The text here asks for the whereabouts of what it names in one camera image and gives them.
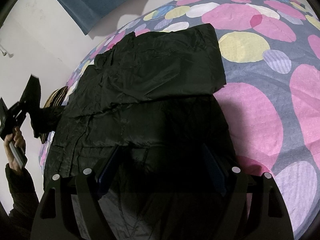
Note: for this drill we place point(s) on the person's left hand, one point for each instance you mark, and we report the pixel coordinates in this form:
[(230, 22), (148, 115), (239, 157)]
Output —
[(15, 140)]

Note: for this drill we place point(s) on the black jacket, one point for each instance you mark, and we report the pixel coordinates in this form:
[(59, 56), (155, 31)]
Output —
[(150, 92)]

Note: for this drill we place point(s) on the blue curtain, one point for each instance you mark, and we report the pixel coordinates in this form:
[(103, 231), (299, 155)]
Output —
[(100, 2)]

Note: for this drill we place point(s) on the wall hook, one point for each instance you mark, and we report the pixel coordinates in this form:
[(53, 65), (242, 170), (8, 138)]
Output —
[(5, 52)]

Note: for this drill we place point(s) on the polka dot bed sheet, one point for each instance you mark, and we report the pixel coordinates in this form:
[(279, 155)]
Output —
[(262, 92)]

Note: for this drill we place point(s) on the brown striped pillow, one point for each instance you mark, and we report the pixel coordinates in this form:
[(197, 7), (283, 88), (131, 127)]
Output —
[(55, 97)]

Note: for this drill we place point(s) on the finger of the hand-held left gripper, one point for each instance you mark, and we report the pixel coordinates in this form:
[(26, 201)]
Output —
[(31, 92)]

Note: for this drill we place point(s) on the person's left forearm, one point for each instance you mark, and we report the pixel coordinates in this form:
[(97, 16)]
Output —
[(21, 192)]

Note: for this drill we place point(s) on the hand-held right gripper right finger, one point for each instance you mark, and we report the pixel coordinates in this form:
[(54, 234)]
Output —
[(214, 170)]

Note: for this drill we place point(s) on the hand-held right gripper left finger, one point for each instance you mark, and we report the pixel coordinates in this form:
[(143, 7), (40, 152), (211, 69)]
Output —
[(108, 168)]

